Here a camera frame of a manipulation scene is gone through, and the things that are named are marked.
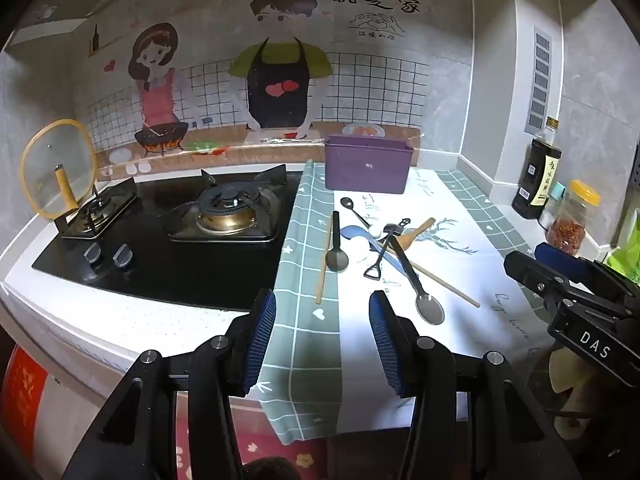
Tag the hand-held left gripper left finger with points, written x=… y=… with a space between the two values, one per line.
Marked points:
x=260 y=340

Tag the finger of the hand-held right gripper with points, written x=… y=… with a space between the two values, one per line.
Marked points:
x=560 y=255
x=525 y=266

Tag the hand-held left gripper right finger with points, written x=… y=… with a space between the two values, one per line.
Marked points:
x=387 y=350

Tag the wooden chopstick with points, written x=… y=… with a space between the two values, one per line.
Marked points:
x=450 y=289
x=324 y=262

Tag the shovel-shaped spoon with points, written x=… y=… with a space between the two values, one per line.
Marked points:
x=372 y=272

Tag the black metal spoon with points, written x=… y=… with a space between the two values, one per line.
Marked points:
x=336 y=260

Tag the wooden spoon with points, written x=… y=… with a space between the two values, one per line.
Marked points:
x=410 y=237

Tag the small white spoon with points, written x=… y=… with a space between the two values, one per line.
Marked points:
x=375 y=231

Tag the blue spoon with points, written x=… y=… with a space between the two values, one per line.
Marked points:
x=352 y=233

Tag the small black spoon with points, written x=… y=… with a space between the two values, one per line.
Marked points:
x=347 y=203

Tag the purple utensil holder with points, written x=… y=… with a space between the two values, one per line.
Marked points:
x=367 y=165

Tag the person's right hand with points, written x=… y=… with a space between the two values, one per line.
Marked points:
x=572 y=390

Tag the chili jar yellow lid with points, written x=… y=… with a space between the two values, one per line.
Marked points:
x=567 y=230

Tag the small jar teal lid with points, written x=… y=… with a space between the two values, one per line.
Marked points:
x=552 y=210

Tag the green checked tablecloth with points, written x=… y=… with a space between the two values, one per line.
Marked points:
x=310 y=320

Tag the green plastic bag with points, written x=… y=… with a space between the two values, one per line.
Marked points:
x=625 y=260

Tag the dark sauce bottle yellow label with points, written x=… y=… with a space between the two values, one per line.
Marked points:
x=535 y=180

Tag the black gas stove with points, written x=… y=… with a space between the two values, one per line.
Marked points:
x=175 y=270

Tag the pink floral floor mat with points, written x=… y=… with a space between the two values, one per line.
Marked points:
x=310 y=460

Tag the large stove burner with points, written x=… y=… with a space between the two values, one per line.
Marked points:
x=225 y=210

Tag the grey stove knob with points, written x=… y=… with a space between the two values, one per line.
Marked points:
x=122 y=256
x=92 y=255

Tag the grey vent grille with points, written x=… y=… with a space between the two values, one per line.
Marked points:
x=540 y=80

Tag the small stove burner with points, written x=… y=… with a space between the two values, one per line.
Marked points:
x=97 y=210

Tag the glass pot lid yellow rim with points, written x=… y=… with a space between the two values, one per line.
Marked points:
x=50 y=160

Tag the range hood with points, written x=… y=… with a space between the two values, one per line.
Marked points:
x=60 y=15

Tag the cartoon couple wall poster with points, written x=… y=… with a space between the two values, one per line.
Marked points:
x=350 y=85

